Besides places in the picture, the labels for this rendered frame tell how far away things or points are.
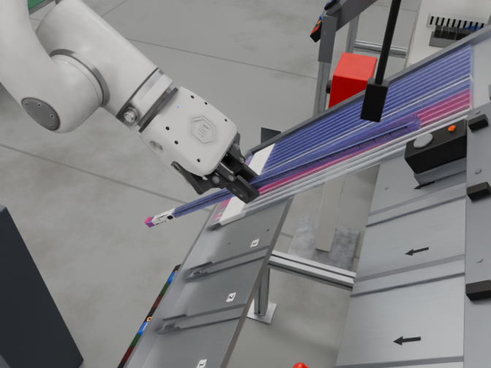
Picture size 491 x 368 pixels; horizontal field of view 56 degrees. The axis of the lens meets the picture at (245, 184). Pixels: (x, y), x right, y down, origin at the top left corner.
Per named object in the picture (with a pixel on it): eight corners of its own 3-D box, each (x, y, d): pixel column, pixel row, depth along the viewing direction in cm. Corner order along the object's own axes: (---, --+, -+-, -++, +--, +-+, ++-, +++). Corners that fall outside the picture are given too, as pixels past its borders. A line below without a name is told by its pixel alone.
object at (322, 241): (285, 261, 176) (302, 79, 122) (301, 217, 192) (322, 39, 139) (348, 279, 170) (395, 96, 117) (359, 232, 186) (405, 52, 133)
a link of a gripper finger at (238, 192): (213, 177, 59) (252, 209, 61) (223, 161, 61) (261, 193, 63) (201, 186, 62) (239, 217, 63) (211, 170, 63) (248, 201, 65)
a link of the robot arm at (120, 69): (128, 98, 53) (167, 57, 59) (30, 16, 50) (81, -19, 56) (104, 132, 59) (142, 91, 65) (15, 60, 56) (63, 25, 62)
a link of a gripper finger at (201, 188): (183, 191, 57) (221, 191, 60) (172, 135, 59) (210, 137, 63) (179, 195, 58) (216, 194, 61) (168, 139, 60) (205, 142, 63)
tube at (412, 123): (150, 228, 81) (145, 223, 81) (153, 222, 82) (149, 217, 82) (419, 130, 46) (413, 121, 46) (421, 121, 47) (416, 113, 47)
